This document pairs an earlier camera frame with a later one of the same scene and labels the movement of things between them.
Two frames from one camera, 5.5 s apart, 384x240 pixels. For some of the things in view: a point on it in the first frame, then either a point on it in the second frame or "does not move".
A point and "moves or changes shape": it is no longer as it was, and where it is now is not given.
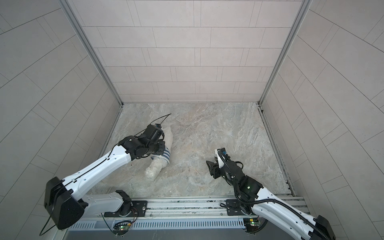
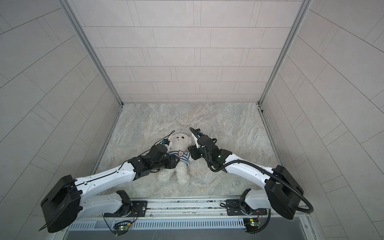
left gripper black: (159, 144) -> (171, 161)
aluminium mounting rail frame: (212, 208) does not move
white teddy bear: (152, 171) moves or changes shape
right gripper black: (217, 168) -> (194, 151)
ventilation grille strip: (218, 224) does not move
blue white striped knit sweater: (166, 155) moves or changes shape
